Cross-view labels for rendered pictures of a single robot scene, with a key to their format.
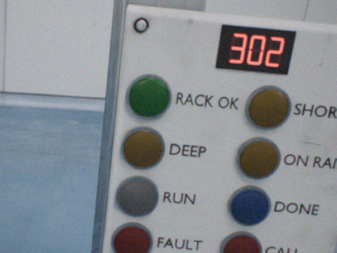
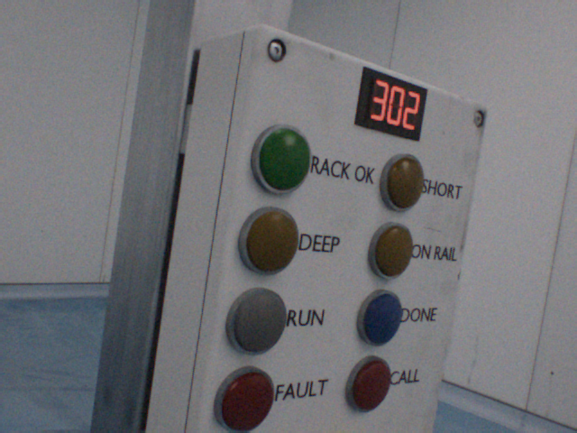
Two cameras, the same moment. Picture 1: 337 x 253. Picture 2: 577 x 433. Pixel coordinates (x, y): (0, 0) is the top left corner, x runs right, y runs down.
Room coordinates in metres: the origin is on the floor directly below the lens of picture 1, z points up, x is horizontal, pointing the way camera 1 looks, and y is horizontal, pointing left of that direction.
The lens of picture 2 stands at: (0.13, 0.13, 1.03)
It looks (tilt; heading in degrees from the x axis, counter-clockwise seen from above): 3 degrees down; 325
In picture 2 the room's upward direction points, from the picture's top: 9 degrees clockwise
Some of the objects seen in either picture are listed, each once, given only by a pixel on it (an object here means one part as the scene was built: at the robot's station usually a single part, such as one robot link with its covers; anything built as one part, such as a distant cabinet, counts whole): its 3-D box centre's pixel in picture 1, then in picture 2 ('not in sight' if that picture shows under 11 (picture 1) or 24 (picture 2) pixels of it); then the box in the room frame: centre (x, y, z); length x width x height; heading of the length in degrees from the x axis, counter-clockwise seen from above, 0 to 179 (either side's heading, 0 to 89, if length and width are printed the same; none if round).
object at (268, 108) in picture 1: (268, 108); (405, 182); (0.35, -0.09, 1.04); 0.03 x 0.01 x 0.03; 94
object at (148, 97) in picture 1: (148, 97); (284, 159); (0.34, -0.01, 1.04); 0.03 x 0.01 x 0.03; 94
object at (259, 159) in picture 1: (259, 159); (394, 251); (0.35, -0.09, 1.01); 0.03 x 0.01 x 0.03; 94
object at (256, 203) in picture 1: (250, 206); (382, 318); (0.35, -0.09, 0.97); 0.03 x 0.01 x 0.03; 94
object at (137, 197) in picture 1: (137, 197); (260, 322); (0.34, -0.01, 0.97); 0.03 x 0.01 x 0.03; 94
